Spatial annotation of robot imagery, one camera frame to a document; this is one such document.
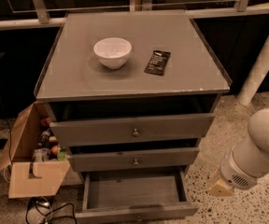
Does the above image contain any black snack packet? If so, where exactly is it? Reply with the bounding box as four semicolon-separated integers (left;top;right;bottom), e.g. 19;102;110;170
144;50;171;76

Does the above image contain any grey drawer cabinet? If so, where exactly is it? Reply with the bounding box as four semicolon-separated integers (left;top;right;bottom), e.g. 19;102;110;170
34;10;233;173

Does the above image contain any open cardboard box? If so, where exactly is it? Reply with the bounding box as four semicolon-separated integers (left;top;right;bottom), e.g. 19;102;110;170
0;103;70;199

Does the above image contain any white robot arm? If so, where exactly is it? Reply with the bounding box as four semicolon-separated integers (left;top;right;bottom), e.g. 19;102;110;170
208;108;269;197

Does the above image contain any grey middle drawer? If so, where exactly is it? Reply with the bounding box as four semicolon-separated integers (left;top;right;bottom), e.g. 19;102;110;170
68;147;199;172

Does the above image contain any red apple in box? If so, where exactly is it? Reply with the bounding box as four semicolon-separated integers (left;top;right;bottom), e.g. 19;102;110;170
50;146;59;155

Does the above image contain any green bottle in box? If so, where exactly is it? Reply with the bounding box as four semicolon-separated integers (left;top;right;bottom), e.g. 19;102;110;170
57;147;67;161

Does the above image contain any black cable on floor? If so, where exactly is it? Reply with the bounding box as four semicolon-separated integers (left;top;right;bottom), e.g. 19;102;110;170
25;196;78;224

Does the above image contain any white diagonal post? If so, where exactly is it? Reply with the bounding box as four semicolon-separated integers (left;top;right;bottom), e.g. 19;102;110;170
236;36;269;105

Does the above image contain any clear jar in box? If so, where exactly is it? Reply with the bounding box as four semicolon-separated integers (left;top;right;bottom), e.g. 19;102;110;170
33;147;50;162

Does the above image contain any grey drawer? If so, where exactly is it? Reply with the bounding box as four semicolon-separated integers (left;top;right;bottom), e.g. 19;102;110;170
50;113;214;147
68;147;199;172
76;167;198;224

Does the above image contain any grey top drawer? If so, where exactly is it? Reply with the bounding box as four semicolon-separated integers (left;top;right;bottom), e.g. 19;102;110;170
50;113;214;147

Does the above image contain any white ceramic bowl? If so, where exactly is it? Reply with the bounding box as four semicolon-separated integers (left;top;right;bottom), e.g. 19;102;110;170
93;37;132;69

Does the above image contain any grey bottom drawer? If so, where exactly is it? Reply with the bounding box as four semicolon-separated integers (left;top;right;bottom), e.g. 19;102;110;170
76;167;198;224

